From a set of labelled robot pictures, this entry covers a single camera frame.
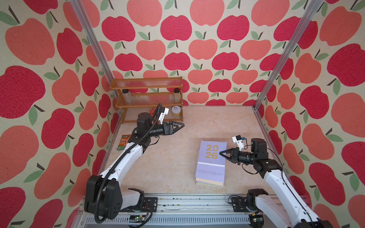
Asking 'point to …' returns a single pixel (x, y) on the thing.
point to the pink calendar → (210, 182)
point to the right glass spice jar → (177, 95)
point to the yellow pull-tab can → (176, 111)
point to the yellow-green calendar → (219, 184)
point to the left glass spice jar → (127, 95)
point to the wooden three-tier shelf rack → (137, 95)
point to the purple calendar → (210, 164)
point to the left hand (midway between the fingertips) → (181, 130)
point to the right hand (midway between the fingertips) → (221, 157)
